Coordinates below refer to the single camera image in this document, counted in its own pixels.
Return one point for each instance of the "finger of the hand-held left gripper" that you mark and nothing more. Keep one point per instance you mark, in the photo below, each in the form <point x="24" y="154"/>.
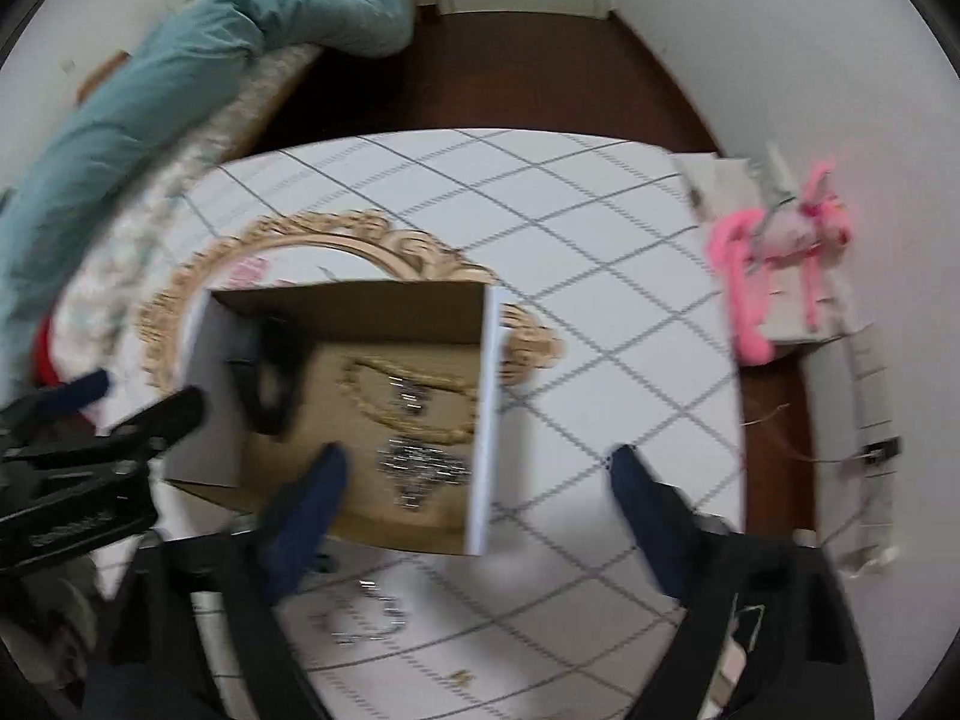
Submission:
<point x="79" y="388"/>
<point x="161" y="414"/>

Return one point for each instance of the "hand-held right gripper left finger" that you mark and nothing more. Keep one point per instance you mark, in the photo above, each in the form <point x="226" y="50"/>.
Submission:
<point x="304" y="517"/>

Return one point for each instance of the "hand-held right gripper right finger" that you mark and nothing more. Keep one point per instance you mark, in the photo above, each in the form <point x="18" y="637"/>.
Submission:
<point x="646" y="517"/>

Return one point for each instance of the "white cardboard box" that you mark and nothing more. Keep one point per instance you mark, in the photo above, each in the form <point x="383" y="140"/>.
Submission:
<point x="337" y="412"/>

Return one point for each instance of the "red cloth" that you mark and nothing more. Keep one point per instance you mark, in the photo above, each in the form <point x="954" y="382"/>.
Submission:
<point x="46" y="360"/>

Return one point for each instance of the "black pouch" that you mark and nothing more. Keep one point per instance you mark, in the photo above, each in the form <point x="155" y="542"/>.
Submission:
<point x="270" y="382"/>

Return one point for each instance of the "small gold earring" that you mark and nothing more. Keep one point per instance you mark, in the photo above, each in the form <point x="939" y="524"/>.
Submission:
<point x="462" y="678"/>

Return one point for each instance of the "black binder clip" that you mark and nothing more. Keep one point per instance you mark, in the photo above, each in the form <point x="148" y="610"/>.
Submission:
<point x="882" y="451"/>

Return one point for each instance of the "teal blanket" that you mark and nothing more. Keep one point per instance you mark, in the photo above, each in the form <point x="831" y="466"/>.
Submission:
<point x="150" y="105"/>

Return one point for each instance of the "ornate gold framed mirror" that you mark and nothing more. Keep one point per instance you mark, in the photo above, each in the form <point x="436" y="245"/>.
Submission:
<point x="420" y="247"/>

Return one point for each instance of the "floral bed sheet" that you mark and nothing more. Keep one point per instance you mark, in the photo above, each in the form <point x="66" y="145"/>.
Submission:
<point x="247" y="105"/>

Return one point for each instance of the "pink bow doll box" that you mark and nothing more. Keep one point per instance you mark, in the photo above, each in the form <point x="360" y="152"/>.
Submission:
<point x="720" y="180"/>

